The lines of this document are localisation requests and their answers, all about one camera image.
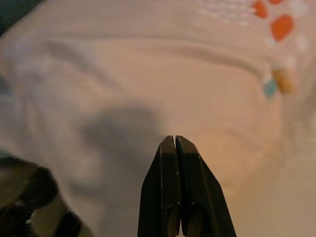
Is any pink dotted pillow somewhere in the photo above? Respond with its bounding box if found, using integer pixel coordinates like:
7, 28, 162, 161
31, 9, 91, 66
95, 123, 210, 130
0, 0, 316, 237

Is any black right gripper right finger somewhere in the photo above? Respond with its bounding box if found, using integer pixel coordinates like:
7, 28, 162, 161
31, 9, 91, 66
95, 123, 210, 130
175, 135, 237, 237

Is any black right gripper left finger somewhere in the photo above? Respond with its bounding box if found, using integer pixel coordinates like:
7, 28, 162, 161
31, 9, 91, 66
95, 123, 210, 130
137, 135, 183, 237

